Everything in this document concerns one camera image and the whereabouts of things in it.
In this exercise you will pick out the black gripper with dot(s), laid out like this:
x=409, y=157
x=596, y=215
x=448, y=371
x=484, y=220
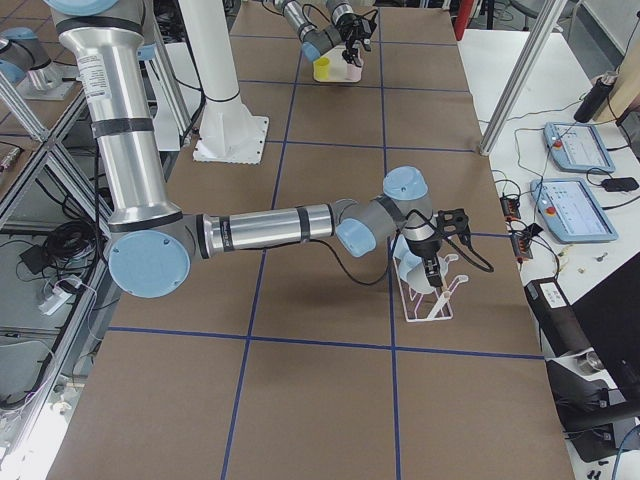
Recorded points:
x=425, y=248
x=350, y=32

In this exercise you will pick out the grey cup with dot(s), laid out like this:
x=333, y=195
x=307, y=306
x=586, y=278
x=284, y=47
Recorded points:
x=416, y=279

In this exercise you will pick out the yellow cup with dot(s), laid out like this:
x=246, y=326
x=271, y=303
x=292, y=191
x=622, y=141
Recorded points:
x=321, y=69

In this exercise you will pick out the pink cup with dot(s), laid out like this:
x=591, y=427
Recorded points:
x=353, y=73

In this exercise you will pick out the cream plastic tray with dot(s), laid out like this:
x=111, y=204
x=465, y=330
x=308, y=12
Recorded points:
x=338, y=65

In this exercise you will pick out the black usb hub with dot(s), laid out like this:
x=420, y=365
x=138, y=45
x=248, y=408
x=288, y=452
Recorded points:
x=521, y=240

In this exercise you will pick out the black box with label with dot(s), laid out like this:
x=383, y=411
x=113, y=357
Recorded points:
x=556, y=317

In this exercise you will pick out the near teach pendant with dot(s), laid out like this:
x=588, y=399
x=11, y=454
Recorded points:
x=571, y=212

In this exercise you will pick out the teach pendant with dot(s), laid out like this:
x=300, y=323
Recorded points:
x=577, y=147
x=571, y=212

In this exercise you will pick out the black monitor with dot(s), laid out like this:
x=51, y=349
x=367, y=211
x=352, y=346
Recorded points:
x=609, y=316

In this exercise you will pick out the far teach pendant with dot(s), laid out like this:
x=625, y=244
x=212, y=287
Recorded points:
x=577, y=147

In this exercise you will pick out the black water bottle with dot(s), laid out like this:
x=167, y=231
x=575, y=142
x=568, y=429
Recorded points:
x=596, y=97

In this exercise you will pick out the white wire cup rack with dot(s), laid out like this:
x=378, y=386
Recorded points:
x=427, y=307

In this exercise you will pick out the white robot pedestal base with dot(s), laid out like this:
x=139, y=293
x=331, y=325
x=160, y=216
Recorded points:
x=228, y=131

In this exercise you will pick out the aluminium frame post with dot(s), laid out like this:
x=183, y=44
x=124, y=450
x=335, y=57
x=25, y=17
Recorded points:
x=527, y=59

